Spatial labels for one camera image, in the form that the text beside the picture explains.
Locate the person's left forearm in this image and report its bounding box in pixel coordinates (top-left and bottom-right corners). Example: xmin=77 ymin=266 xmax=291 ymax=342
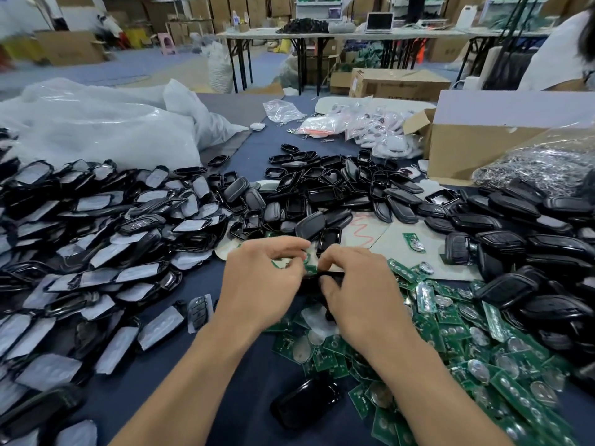
xmin=110 ymin=315 xmax=271 ymax=446

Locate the tan cardboard box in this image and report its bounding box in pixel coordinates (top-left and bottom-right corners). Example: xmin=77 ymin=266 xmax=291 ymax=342
xmin=35 ymin=30 xmax=105 ymax=67

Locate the person's right forearm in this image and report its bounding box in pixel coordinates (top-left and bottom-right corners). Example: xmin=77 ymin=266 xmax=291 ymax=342
xmin=376 ymin=325 xmax=517 ymax=446

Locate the clear plastic film piece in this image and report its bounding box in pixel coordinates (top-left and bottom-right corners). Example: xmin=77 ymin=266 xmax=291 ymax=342
xmin=299 ymin=304 xmax=338 ymax=340

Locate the pile of assembled black fobs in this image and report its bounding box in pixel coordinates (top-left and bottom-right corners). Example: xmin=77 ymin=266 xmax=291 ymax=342
xmin=441 ymin=176 xmax=595 ymax=382

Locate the long white table top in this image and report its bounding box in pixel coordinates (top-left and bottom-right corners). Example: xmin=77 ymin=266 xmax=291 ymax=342
xmin=218 ymin=27 xmax=559 ymax=41

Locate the brown cardboard box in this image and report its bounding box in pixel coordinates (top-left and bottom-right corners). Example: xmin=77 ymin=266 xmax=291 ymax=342
xmin=348 ymin=68 xmax=452 ymax=103

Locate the open laptop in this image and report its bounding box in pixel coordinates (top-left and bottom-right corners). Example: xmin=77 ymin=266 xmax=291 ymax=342
xmin=365 ymin=12 xmax=395 ymax=33

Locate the heap of black parts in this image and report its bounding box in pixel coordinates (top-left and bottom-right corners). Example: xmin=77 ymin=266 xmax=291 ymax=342
xmin=277 ymin=18 xmax=331 ymax=35

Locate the heap of clear parts bags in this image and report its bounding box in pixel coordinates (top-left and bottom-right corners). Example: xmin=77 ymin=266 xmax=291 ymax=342
xmin=346 ymin=105 xmax=424 ymax=160

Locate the person's right hand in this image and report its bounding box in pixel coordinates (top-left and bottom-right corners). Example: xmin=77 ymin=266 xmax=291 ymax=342
xmin=318 ymin=244 xmax=420 ymax=357

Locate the black metal table frame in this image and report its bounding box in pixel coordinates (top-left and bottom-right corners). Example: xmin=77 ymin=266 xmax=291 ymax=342
xmin=223 ymin=34 xmax=336 ymax=94

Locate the clear bag of metal parts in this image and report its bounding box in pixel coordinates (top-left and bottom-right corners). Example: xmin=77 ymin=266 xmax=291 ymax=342
xmin=472 ymin=129 xmax=595 ymax=198

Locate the pile of green circuit boards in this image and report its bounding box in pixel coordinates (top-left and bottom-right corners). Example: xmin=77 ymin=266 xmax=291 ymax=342
xmin=265 ymin=232 xmax=582 ymax=446

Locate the white sack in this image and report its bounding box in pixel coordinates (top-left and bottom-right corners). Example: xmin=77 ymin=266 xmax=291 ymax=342
xmin=205 ymin=40 xmax=236 ymax=94

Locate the person's left hand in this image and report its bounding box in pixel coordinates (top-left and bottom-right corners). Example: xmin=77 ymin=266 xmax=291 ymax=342
xmin=216 ymin=237 xmax=312 ymax=335

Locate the large open cardboard box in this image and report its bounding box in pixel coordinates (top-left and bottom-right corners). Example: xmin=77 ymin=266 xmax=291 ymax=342
xmin=402 ymin=90 xmax=595 ymax=186

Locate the lone glossy black shell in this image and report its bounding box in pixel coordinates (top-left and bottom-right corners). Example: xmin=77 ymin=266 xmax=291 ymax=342
xmin=271 ymin=371 xmax=343 ymax=431

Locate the clear bag with red label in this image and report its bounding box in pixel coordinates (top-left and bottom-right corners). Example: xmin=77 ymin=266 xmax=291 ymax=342
xmin=293 ymin=114 xmax=350 ymax=138

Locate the small crumpled clear plastic bag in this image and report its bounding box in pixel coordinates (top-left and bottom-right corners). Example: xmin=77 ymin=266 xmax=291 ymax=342
xmin=263 ymin=99 xmax=306 ymax=125

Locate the pile of black shell halves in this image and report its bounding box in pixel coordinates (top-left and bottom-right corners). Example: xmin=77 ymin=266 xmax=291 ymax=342
xmin=223 ymin=144 xmax=466 ymax=256

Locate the large white plastic bag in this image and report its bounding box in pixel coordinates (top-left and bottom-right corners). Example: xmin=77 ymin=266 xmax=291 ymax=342
xmin=0 ymin=79 xmax=250 ymax=171

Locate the pile of shells with pads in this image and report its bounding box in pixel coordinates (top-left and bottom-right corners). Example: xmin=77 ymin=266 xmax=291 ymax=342
xmin=0 ymin=129 xmax=238 ymax=446

